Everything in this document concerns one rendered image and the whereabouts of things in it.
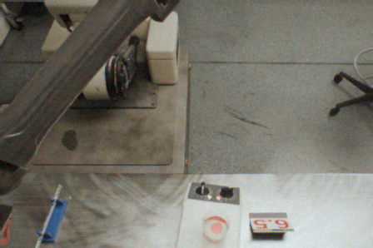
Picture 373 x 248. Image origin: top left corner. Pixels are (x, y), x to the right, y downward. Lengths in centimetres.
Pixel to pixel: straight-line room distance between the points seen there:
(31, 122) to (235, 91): 169
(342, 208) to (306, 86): 145
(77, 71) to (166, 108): 102
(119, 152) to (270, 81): 119
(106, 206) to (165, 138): 63
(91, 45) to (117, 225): 44
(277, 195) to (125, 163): 71
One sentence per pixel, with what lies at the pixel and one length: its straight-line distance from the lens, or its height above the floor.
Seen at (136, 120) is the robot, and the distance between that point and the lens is 145.
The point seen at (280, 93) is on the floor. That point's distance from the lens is 211.
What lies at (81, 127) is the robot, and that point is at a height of 37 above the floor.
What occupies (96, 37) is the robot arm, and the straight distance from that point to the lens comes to 48.
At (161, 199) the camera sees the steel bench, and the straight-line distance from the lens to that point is 79.
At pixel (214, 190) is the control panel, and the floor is 79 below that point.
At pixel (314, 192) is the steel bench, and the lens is 84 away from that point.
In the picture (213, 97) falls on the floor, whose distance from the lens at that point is 202.
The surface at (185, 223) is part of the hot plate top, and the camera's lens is 66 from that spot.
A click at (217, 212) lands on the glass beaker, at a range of 61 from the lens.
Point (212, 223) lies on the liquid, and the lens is 62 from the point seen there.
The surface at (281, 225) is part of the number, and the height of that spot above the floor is 78.
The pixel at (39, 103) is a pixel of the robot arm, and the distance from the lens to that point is 48.
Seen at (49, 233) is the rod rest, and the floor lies 78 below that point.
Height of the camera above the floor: 145
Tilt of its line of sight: 56 degrees down
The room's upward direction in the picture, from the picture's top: 1 degrees clockwise
